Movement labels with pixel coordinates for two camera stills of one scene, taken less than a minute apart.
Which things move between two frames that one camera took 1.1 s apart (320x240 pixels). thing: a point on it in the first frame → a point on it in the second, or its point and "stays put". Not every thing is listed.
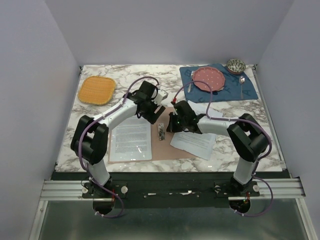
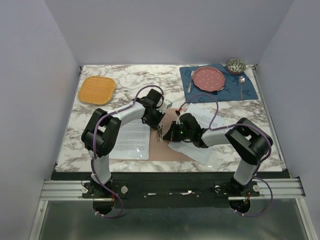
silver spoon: [242, 80] stays put
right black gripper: [171, 127] → [171, 134]
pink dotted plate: [213, 76] stays put
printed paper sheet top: [131, 140] stays put
